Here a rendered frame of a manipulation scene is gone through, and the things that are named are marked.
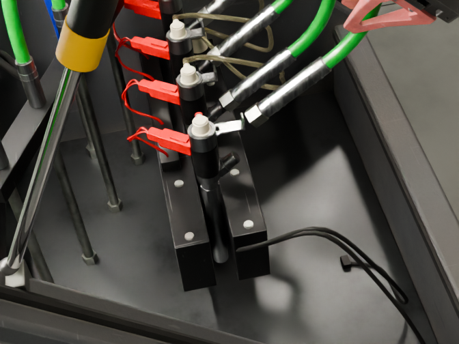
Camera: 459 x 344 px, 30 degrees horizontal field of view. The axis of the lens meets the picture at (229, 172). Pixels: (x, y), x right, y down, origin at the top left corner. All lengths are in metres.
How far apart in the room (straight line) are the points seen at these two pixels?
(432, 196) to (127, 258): 0.39
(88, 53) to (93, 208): 0.81
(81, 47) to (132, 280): 0.73
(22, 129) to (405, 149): 0.44
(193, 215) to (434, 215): 0.26
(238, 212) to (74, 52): 0.58
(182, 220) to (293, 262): 0.20
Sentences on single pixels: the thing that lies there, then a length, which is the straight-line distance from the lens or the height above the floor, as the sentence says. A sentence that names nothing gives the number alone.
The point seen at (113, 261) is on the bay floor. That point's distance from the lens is 1.10.
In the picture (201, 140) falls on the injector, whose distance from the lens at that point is 0.85.
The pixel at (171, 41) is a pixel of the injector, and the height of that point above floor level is 1.09.
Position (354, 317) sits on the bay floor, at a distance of 1.02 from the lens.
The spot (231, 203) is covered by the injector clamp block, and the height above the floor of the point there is 0.98.
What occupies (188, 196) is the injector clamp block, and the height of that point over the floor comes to 0.98.
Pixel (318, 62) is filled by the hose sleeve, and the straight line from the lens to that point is 0.83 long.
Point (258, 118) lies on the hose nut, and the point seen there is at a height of 1.11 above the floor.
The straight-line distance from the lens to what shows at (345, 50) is 0.82.
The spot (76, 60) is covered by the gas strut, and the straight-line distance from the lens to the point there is 0.37.
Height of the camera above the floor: 1.68
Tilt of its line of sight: 47 degrees down
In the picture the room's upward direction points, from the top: 7 degrees counter-clockwise
